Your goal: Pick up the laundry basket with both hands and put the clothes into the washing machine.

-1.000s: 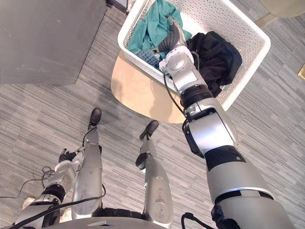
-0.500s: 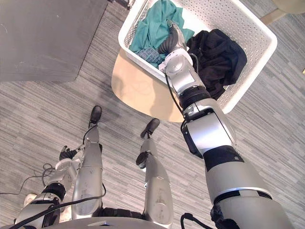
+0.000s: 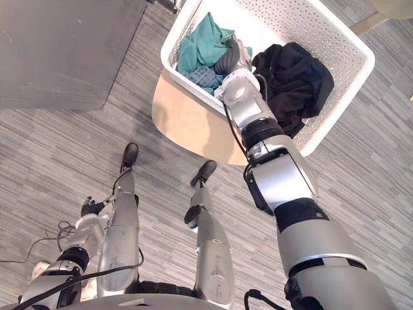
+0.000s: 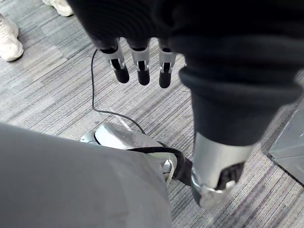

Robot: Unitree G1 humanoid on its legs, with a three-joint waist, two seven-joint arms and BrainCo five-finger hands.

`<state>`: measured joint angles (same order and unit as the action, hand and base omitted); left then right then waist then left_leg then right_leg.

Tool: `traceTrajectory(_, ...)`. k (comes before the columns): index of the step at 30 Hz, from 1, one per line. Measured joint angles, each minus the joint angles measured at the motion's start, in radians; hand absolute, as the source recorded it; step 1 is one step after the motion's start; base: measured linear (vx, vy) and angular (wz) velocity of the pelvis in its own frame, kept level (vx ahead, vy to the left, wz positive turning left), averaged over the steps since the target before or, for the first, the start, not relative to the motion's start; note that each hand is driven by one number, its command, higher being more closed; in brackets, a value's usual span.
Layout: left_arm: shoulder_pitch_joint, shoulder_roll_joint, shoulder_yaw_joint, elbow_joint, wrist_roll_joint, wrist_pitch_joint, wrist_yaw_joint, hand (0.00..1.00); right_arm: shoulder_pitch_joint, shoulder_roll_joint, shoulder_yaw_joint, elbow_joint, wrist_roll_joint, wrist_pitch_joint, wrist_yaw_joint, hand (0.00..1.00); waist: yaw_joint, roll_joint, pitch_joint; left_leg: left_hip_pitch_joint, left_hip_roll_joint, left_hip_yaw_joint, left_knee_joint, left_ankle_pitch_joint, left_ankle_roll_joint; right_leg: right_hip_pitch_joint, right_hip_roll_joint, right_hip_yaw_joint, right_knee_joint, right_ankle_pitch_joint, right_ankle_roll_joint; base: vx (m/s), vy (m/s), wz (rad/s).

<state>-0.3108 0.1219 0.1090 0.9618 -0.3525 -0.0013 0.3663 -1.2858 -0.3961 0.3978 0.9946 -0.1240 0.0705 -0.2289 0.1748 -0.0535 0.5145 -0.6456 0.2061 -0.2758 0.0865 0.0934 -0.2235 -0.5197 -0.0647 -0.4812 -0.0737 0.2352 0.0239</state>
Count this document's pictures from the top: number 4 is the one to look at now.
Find person's white shoe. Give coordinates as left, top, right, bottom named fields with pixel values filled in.
left=42, top=0, right=74, bottom=17
left=0, top=13, right=24, bottom=62

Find thin black floor cable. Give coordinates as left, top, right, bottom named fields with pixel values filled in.
left=91, top=48, right=146, bottom=134

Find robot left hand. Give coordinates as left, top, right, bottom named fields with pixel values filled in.
left=67, top=0, right=304, bottom=209

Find grey metal base plate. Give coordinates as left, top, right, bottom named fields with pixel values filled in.
left=267, top=109, right=304, bottom=187

